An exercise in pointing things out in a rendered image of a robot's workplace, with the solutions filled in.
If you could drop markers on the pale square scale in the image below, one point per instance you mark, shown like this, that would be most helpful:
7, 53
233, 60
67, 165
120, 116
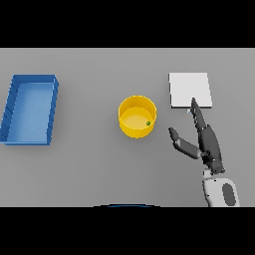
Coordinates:
190, 89

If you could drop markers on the blue tray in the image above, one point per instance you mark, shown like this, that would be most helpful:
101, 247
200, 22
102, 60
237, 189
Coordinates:
30, 109

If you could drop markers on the green nut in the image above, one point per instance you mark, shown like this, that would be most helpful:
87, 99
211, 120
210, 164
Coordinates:
148, 123

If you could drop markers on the yellow bowl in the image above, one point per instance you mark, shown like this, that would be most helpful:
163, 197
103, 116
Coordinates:
137, 117

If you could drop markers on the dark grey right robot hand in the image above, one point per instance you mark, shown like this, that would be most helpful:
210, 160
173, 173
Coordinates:
208, 143

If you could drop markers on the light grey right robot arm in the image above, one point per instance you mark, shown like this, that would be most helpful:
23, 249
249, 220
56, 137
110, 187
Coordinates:
220, 192

